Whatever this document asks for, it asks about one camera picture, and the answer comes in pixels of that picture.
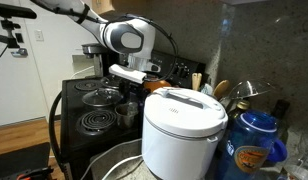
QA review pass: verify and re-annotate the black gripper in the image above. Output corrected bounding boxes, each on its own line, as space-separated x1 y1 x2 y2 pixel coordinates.
119 79 141 103

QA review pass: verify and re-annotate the glass pot lid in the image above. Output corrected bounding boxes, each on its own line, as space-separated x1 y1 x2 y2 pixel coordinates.
82 88 123 107

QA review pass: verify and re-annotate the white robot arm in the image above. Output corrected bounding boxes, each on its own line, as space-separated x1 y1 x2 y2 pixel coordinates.
30 0 156 60

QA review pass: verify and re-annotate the silver metal cup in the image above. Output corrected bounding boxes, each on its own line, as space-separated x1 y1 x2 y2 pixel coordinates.
115 102 138 129

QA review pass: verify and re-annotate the black electric stove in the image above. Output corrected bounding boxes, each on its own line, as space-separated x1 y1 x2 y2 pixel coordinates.
59 49 207 180

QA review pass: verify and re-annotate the black coffee maker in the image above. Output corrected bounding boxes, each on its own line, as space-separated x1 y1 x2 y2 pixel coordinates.
82 43 108 77

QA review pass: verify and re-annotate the white rice cooker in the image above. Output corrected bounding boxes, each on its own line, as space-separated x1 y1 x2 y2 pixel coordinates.
142 87 228 180

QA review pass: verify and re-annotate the wooden spoon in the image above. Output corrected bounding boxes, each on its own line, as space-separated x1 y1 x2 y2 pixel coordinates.
213 80 230 100

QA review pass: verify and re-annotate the dark glass bottle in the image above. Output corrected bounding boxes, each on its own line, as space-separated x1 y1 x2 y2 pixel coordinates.
228 100 250 125

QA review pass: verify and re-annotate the blue nalgene bottle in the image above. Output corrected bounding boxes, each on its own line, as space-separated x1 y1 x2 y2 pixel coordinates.
214 110 287 180

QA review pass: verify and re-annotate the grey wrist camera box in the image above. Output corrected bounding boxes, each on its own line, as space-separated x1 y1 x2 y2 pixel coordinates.
109 64 146 84

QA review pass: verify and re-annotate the white power cord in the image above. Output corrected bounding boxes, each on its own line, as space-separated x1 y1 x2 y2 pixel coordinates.
79 138 145 180

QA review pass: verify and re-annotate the black cable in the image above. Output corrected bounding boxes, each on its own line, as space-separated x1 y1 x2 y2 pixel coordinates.
120 13 179 83

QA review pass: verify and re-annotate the camera on stand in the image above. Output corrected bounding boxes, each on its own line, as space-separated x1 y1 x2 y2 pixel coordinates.
0 3 37 58

